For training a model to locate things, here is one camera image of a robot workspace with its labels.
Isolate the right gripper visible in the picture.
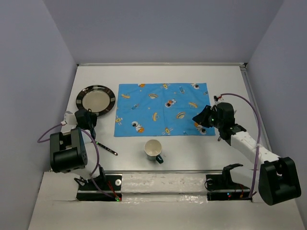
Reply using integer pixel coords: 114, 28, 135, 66
191, 104, 223, 129

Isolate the black rimmed dinner plate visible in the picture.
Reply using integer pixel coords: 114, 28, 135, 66
75, 85, 116, 116

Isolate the metal fork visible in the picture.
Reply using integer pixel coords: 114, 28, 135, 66
96, 142, 118, 156

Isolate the teal mug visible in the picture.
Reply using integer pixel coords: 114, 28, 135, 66
144, 139, 164, 164

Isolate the blue space print placemat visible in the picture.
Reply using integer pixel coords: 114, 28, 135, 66
114, 83, 215, 137

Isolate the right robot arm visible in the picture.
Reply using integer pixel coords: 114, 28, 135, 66
192, 103, 301, 206

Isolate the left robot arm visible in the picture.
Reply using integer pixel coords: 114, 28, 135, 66
49, 109, 107, 189

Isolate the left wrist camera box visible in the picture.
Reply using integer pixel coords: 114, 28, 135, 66
61, 111, 77, 126

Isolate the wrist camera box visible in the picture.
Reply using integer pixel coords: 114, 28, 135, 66
61, 111, 77, 126
213, 95, 224, 104

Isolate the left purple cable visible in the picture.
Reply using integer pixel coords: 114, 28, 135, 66
37, 121, 120, 201

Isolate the purple cable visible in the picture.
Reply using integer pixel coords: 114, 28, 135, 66
220, 92, 262, 199
37, 121, 120, 201

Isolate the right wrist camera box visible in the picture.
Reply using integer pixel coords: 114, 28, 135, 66
213, 95, 224, 104

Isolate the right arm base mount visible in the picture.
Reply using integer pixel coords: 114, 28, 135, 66
204, 163, 252, 201

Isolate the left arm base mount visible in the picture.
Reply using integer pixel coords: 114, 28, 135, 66
74, 173, 122, 202

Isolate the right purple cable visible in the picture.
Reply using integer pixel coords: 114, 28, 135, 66
220, 92, 262, 199

